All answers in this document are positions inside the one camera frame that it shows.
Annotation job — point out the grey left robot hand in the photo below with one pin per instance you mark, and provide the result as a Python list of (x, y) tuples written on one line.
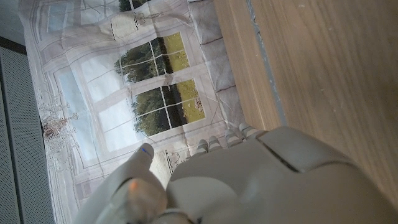
[(255, 186)]

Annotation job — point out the printed window scene backdrop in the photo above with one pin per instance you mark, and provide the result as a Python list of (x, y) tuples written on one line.
[(93, 77)]

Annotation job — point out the dark perforated wall panel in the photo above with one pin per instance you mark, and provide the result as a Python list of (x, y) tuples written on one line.
[(25, 140)]

